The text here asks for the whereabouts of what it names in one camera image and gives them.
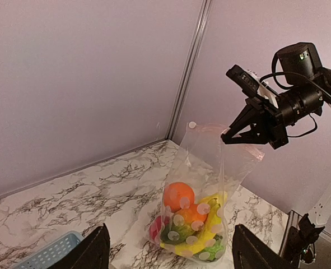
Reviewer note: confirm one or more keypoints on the grey plastic basket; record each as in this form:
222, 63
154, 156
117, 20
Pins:
53, 252

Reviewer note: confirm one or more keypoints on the red toy strawberry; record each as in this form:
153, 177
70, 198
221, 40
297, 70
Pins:
156, 228

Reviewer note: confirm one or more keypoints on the yellow toy bananas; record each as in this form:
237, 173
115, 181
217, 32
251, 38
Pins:
204, 237

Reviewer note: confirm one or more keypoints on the clear zip top bag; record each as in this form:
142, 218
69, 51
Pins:
212, 168

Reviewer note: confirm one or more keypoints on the orange toy fruit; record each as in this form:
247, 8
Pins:
178, 196

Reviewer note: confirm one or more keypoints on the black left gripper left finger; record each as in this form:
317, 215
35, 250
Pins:
92, 252

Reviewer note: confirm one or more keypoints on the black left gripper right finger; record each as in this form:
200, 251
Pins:
249, 251

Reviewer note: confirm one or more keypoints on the white bag zipper slider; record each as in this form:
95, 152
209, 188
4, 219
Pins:
192, 125

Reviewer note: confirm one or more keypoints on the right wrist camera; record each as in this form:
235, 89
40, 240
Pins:
251, 85

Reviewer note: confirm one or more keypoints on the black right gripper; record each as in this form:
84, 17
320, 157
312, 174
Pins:
266, 125

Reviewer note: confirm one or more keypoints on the green orange toy mango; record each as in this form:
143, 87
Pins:
191, 218

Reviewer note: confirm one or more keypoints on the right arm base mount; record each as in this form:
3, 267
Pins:
298, 243

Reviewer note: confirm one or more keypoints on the right aluminium frame post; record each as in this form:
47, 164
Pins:
192, 56

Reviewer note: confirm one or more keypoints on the green toy pepper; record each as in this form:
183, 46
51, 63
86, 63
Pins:
172, 234

